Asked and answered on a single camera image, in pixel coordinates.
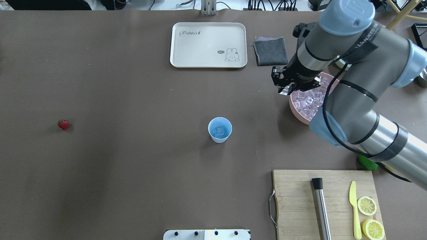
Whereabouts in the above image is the aluminium frame post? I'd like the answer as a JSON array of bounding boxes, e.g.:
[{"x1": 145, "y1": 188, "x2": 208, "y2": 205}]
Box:
[{"x1": 200, "y1": 0, "x2": 217, "y2": 16}]

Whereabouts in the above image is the wooden cutting board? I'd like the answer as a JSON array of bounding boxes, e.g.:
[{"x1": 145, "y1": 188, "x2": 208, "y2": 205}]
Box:
[{"x1": 272, "y1": 170, "x2": 379, "y2": 240}]

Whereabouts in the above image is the grey folded cloth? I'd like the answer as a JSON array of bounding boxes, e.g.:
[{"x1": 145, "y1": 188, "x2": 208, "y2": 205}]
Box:
[{"x1": 253, "y1": 37, "x2": 289, "y2": 66}]

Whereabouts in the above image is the wooden cup stand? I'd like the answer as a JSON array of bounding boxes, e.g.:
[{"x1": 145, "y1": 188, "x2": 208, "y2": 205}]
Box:
[{"x1": 386, "y1": 0, "x2": 427, "y2": 30}]

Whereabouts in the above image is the pink bowl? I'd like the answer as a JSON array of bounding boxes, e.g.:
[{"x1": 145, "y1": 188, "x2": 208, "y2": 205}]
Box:
[{"x1": 289, "y1": 72, "x2": 340, "y2": 126}]

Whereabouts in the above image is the steel muddler black tip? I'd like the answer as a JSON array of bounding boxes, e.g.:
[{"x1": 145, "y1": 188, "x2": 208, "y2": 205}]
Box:
[{"x1": 311, "y1": 178, "x2": 332, "y2": 240}]

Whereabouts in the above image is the yellow plastic knife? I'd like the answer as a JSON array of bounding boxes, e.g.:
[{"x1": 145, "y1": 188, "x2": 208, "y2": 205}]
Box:
[{"x1": 348, "y1": 181, "x2": 362, "y2": 240}]

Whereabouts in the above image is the lemon slice lower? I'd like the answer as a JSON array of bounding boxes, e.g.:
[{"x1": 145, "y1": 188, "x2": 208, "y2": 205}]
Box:
[{"x1": 357, "y1": 196, "x2": 378, "y2": 216}]

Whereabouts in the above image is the green lime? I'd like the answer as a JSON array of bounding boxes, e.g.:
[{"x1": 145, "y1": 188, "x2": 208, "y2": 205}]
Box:
[{"x1": 357, "y1": 155, "x2": 378, "y2": 171}]

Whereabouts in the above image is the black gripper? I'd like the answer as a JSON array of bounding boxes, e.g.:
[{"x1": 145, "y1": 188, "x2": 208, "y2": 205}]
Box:
[{"x1": 271, "y1": 53, "x2": 321, "y2": 96}]

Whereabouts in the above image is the cream rabbit tray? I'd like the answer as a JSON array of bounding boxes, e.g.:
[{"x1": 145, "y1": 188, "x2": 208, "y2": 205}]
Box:
[{"x1": 169, "y1": 22, "x2": 248, "y2": 68}]

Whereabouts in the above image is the lemon half upper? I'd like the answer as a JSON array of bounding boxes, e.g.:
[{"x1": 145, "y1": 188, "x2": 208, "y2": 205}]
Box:
[{"x1": 361, "y1": 219, "x2": 385, "y2": 240}]

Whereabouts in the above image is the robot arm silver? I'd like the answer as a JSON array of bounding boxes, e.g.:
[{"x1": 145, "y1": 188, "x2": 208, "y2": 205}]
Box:
[{"x1": 271, "y1": 0, "x2": 426, "y2": 189}]

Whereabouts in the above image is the light blue cup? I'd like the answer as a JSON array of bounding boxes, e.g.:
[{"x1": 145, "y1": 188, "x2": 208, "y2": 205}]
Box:
[{"x1": 207, "y1": 117, "x2": 233, "y2": 143}]

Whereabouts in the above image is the red strawberry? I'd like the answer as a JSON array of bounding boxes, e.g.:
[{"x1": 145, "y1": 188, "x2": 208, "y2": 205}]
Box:
[{"x1": 57, "y1": 120, "x2": 69, "y2": 131}]

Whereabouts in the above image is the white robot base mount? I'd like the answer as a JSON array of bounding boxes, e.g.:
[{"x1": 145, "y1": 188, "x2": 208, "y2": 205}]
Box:
[{"x1": 163, "y1": 229, "x2": 252, "y2": 240}]

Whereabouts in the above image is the clear ice cubes pile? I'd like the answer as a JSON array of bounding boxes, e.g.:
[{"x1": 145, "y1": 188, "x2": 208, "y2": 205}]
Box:
[{"x1": 293, "y1": 76, "x2": 329, "y2": 121}]

